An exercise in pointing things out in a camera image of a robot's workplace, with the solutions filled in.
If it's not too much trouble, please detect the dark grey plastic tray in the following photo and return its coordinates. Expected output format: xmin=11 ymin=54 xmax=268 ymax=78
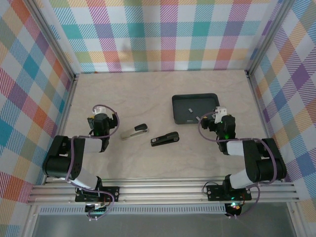
xmin=171 ymin=92 xmax=221 ymax=125

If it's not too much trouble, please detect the black stapler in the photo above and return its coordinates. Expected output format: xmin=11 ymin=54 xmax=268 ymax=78
xmin=150 ymin=131 xmax=180 ymax=148

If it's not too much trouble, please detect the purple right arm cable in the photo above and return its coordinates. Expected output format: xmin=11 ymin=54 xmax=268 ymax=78
xmin=198 ymin=111 xmax=284 ymax=219

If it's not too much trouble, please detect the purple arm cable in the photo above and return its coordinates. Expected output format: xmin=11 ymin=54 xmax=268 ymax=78
xmin=65 ymin=104 xmax=121 ymax=222
xmin=198 ymin=111 xmax=284 ymax=219

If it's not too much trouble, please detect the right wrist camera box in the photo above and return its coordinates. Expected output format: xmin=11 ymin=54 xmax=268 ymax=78
xmin=214 ymin=106 xmax=227 ymax=124

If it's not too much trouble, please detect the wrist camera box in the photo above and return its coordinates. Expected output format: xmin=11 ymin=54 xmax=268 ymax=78
xmin=214 ymin=106 xmax=227 ymax=124
xmin=92 ymin=105 xmax=108 ymax=115

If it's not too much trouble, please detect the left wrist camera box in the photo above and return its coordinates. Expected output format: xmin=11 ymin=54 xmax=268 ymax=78
xmin=92 ymin=105 xmax=108 ymax=115

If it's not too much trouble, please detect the aluminium side rail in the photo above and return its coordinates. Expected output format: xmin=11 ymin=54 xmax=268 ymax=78
xmin=43 ymin=73 xmax=79 ymax=186
xmin=245 ymin=70 xmax=284 ymax=182

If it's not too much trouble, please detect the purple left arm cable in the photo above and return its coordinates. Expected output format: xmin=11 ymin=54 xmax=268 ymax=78
xmin=65 ymin=104 xmax=121 ymax=222

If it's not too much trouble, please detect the long aluminium base rail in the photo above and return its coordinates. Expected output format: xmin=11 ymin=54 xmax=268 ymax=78
xmin=27 ymin=176 xmax=301 ymax=205

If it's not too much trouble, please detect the aluminium corner post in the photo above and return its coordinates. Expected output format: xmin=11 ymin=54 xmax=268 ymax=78
xmin=245 ymin=0 xmax=297 ymax=75
xmin=24 ymin=0 xmax=79 ymax=76

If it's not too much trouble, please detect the grey slotted cable duct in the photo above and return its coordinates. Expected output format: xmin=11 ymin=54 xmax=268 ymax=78
xmin=39 ymin=206 xmax=227 ymax=215

